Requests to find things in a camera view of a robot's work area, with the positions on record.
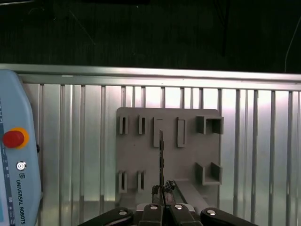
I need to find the blue RAM stick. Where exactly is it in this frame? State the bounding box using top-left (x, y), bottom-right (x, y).
top-left (158, 129), bottom-right (166, 205)

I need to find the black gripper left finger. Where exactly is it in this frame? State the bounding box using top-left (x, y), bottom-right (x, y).
top-left (77, 185), bottom-right (164, 226)

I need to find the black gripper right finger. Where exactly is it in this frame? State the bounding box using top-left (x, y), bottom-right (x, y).
top-left (164, 180), bottom-right (259, 226)

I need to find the pale blue teach pendant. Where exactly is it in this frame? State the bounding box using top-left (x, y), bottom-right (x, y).
top-left (0, 69), bottom-right (44, 226)

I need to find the grey parts rack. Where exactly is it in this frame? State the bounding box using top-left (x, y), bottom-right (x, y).
top-left (116, 107), bottom-right (224, 208)

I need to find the white thin cable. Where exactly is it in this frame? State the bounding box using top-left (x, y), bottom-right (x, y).
top-left (284, 17), bottom-right (301, 73)

